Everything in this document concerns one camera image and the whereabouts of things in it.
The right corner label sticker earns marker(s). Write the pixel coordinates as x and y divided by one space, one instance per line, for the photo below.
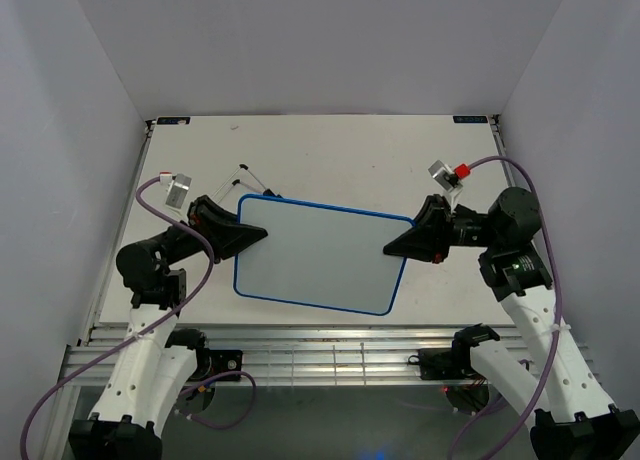
470 119

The aluminium frame rail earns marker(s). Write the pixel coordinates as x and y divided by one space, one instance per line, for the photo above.
304 357

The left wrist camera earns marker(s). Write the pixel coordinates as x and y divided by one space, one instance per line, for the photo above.
177 187

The blue framed whiteboard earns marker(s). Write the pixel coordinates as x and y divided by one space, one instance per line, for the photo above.
319 255

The black wire easel stand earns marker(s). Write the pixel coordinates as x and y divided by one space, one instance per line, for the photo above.
243 177

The corner label sticker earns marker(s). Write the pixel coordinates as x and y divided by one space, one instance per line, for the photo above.
173 121
470 119

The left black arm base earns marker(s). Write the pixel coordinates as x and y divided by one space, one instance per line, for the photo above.
212 362

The left corner label sticker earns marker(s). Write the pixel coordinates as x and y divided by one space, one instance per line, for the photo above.
173 121

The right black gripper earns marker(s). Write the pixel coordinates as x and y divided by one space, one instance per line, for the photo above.
430 236

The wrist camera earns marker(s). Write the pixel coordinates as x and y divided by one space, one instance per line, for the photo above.
177 187
450 179

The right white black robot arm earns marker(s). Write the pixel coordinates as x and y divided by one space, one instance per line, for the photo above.
569 414

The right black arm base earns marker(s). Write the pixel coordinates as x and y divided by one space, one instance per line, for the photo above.
443 364

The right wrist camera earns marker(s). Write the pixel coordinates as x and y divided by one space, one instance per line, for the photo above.
450 179

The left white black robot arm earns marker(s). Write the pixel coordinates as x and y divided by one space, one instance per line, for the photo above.
160 363

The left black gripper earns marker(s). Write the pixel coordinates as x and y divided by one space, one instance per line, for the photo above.
222 229

